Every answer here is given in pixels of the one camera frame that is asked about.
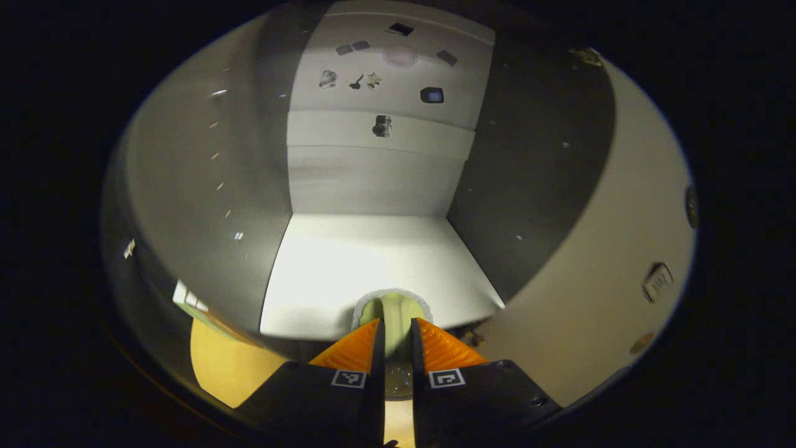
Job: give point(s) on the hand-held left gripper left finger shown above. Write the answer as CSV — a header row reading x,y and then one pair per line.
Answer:
x,y
311,404

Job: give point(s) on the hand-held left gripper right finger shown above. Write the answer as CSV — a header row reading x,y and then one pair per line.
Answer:
x,y
491,398

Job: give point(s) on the pale green bottle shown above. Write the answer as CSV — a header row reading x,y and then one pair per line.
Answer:
x,y
397,323

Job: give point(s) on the beige cabinet door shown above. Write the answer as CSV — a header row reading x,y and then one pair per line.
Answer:
x,y
591,280

